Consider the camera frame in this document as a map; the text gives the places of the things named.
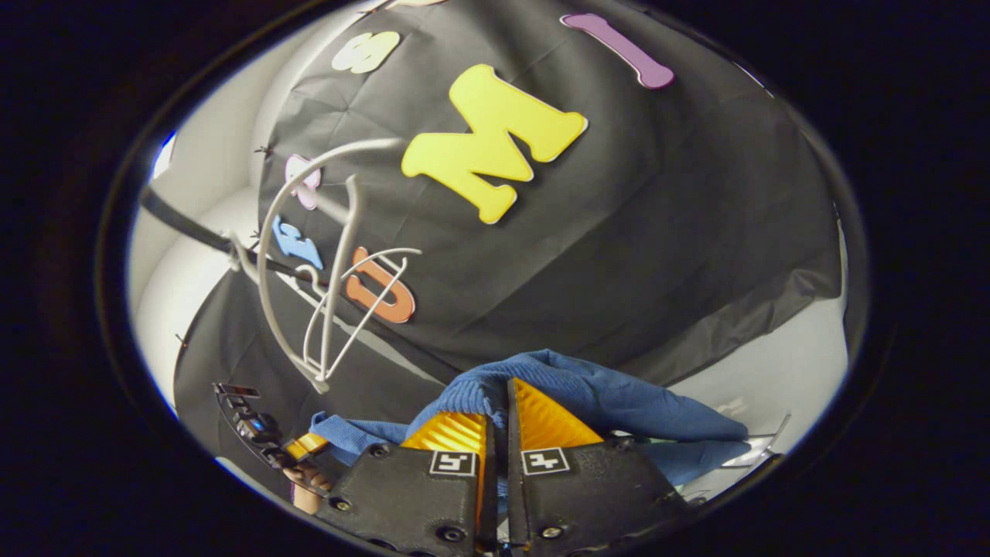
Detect white hanger with taped hook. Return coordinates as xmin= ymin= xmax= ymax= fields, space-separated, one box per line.
xmin=229 ymin=138 xmax=405 ymax=394

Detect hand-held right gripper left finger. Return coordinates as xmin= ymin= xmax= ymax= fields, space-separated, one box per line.
xmin=313 ymin=412 xmax=498 ymax=557

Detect plain white clothes hanger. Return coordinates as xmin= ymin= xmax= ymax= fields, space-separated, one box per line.
xmin=296 ymin=248 xmax=423 ymax=374

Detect black backdrop cloth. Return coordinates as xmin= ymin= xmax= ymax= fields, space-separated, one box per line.
xmin=172 ymin=0 xmax=848 ymax=496

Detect row of black backdrop clips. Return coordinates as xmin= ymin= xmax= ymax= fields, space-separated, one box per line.
xmin=174 ymin=143 xmax=271 ymax=345

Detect blue corduroy jacket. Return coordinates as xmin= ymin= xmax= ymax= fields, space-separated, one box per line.
xmin=309 ymin=348 xmax=751 ymax=488

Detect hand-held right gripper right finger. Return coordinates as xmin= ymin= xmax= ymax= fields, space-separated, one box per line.
xmin=507 ymin=378 xmax=689 ymax=557

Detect black clothes rack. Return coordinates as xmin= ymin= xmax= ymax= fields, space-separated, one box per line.
xmin=139 ymin=186 xmax=333 ymax=291

